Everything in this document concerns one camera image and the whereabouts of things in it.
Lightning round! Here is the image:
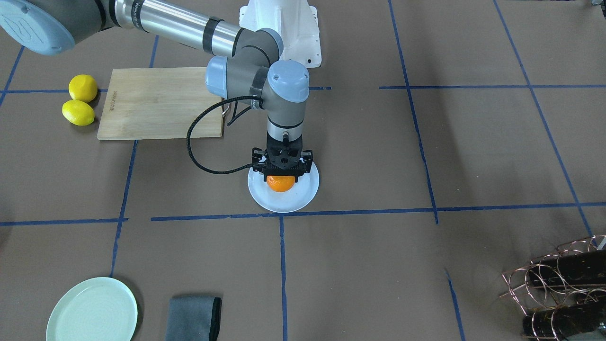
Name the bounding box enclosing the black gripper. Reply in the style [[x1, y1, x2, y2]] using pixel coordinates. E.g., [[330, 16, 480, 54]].
[[251, 135, 313, 183]]

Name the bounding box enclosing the orange fruit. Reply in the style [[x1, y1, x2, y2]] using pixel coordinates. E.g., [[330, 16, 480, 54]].
[[266, 175, 295, 193]]

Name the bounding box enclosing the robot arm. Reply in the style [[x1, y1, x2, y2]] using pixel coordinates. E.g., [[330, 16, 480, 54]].
[[1, 0, 312, 180]]

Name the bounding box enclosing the light blue plate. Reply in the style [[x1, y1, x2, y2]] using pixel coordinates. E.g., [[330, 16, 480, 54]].
[[248, 159, 320, 213]]

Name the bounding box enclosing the light green plate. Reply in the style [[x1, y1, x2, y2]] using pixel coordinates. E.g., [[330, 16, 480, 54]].
[[45, 277, 138, 341]]

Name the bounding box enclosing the bamboo cutting board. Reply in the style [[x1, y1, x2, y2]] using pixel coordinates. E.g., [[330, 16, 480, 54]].
[[97, 67, 223, 141]]

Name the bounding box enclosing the folded grey cloth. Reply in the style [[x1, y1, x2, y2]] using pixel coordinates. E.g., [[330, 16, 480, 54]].
[[165, 295, 223, 341]]

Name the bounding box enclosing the lower yellow lemon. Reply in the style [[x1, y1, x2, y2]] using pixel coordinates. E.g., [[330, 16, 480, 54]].
[[62, 99, 95, 126]]

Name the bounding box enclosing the yellow lemon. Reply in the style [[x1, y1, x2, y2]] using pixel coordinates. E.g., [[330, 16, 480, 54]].
[[68, 75, 99, 103], [62, 99, 95, 126]]

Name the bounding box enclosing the upper yellow lemon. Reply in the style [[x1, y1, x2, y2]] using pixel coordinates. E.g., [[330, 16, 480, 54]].
[[68, 75, 99, 103]]

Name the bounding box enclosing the dark green wine bottle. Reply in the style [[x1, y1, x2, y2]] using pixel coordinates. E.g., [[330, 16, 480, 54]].
[[528, 250, 606, 288]]

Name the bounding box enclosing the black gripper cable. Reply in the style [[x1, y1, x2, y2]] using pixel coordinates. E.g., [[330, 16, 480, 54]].
[[186, 96, 264, 175]]

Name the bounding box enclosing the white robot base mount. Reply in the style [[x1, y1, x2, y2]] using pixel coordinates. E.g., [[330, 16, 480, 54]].
[[239, 0, 322, 68]]

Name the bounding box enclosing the copper wire bottle rack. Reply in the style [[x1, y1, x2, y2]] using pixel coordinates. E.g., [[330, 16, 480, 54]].
[[501, 235, 606, 341]]

